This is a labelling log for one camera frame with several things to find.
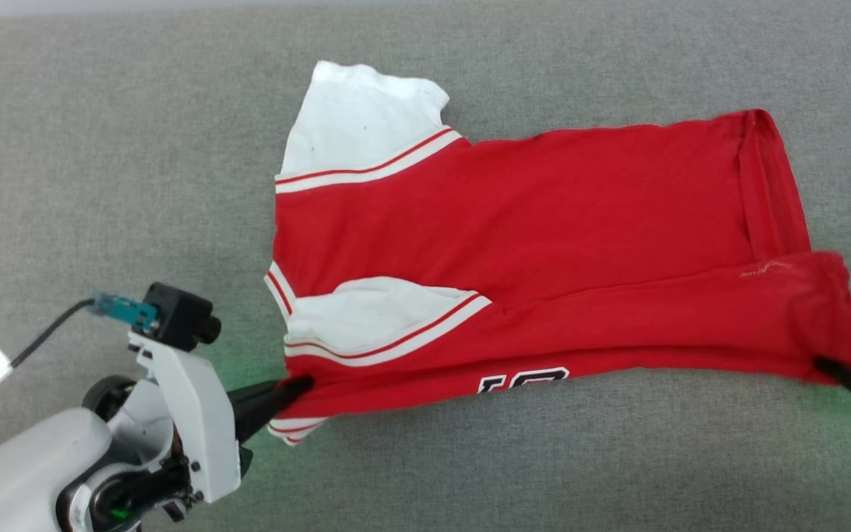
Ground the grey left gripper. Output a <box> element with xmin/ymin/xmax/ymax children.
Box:
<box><xmin>128</xmin><ymin>330</ymin><xmax>315</xmax><ymax>518</ymax></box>

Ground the red and white jersey shirt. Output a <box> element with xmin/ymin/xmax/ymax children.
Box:
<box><xmin>264</xmin><ymin>61</ymin><xmax>851</xmax><ymax>447</ymax></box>

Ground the teal left camera connector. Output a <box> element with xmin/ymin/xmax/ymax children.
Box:
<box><xmin>89</xmin><ymin>291</ymin><xmax>160</xmax><ymax>333</ymax></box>

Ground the long black left arm cable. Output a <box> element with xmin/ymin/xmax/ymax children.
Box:
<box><xmin>0</xmin><ymin>299</ymin><xmax>98</xmax><ymax>431</ymax></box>

